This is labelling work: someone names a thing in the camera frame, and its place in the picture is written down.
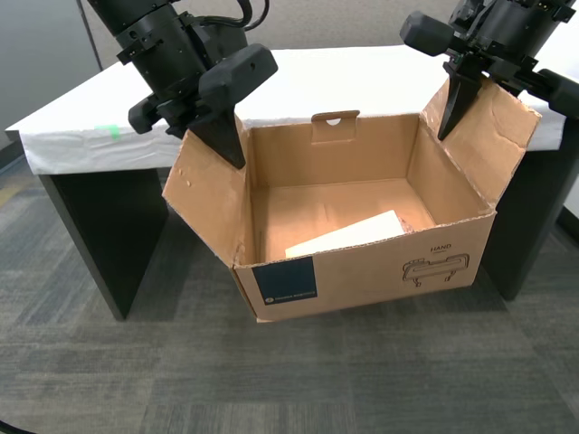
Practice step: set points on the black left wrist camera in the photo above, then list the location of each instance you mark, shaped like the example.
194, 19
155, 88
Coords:
221, 40

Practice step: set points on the black table leg panel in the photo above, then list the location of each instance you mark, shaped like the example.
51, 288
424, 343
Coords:
104, 235
534, 203

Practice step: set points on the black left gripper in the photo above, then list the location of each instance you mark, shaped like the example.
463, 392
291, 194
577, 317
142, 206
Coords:
181, 110

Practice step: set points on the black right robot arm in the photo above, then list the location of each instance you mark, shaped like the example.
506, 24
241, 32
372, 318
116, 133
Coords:
520, 22

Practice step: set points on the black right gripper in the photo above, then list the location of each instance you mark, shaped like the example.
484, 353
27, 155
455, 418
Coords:
497, 63

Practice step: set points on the small green tape mark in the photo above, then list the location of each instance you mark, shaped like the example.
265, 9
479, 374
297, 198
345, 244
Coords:
113, 132

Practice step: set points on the light wooden block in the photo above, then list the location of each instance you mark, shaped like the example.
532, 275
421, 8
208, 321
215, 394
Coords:
362, 230

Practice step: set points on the brown cardboard box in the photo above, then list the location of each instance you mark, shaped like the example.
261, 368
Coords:
362, 280

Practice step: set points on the white table cloth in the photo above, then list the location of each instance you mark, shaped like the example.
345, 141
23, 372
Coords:
339, 81

